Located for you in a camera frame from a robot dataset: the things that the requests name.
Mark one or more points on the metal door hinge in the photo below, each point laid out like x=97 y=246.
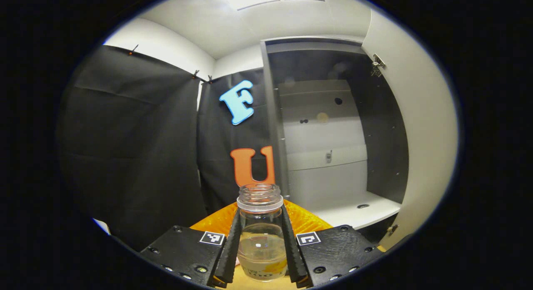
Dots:
x=378 y=65
x=391 y=229

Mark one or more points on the clear glass bottle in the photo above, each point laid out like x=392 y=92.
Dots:
x=261 y=240

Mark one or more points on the dark grey cabinet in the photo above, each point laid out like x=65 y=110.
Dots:
x=383 y=136

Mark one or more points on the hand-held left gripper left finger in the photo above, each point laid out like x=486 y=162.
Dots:
x=231 y=248

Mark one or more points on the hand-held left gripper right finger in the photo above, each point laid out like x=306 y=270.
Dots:
x=291 y=248

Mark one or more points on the white cabinet shelf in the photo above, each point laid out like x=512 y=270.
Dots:
x=354 y=209

